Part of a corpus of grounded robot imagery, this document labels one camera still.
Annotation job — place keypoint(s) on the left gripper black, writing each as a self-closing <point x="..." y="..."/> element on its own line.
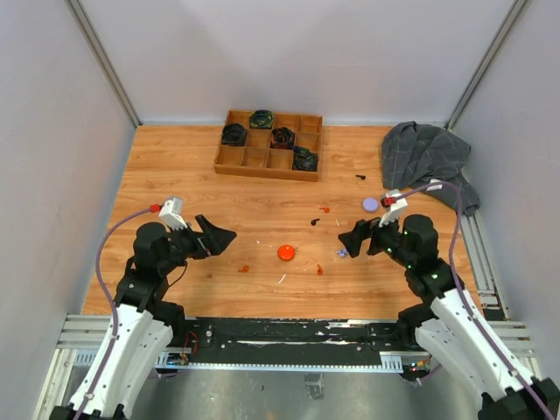
<point x="215" y="239"/>

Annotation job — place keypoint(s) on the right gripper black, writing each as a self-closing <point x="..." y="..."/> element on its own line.
<point x="362" y="230"/>

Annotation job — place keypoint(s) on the orange earbud charging case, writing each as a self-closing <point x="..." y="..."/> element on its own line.
<point x="286" y="253"/>

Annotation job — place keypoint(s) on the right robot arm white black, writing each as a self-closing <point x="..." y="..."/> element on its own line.
<point x="448" y="325"/>

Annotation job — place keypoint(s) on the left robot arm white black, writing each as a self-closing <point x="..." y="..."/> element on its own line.
<point x="142" y="323"/>

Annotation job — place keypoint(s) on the lilac earbud charging case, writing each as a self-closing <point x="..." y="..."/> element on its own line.
<point x="370" y="205"/>

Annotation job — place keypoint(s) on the wooden compartment tray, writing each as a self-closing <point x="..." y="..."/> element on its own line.
<point x="257" y="159"/>

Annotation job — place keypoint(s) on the grey checked cloth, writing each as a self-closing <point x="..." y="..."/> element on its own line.
<point x="414" y="154"/>

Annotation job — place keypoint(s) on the rolled dark belt left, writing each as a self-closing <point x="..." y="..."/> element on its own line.
<point x="234" y="134"/>

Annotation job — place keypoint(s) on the rolled dark belt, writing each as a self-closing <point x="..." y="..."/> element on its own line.
<point x="234" y="134"/>
<point x="283" y="138"/>

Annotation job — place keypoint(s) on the rolled dark belt centre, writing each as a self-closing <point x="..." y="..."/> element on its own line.
<point x="283" y="138"/>

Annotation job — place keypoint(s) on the rolled green belt top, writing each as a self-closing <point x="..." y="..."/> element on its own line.
<point x="261" y="119"/>

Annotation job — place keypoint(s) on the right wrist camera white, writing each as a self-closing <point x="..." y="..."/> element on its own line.
<point x="394" y="205"/>

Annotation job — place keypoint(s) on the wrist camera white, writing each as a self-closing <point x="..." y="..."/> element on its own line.
<point x="394" y="205"/>
<point x="170" y="213"/>

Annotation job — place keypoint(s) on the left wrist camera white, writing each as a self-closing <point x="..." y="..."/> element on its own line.
<point x="170" y="213"/>

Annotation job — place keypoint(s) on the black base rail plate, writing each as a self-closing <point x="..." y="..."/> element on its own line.
<point x="274" y="343"/>

